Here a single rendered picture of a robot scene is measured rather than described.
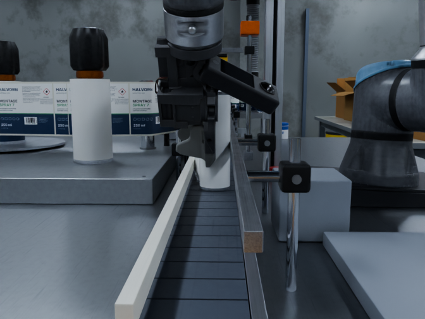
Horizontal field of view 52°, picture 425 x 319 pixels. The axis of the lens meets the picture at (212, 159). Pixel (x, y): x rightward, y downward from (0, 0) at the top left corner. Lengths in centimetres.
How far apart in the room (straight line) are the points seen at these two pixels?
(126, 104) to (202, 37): 70
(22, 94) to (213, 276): 100
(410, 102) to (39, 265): 63
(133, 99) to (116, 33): 464
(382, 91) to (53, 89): 83
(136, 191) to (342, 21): 514
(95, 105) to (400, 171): 64
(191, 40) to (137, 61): 521
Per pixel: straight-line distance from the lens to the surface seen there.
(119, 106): 122
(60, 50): 605
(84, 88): 100
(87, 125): 100
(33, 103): 130
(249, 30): 102
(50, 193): 88
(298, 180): 45
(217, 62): 60
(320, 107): 572
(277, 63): 111
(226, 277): 40
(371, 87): 88
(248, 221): 28
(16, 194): 91
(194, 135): 64
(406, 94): 83
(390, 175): 87
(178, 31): 55
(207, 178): 71
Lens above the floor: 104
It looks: 9 degrees down
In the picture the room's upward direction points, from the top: straight up
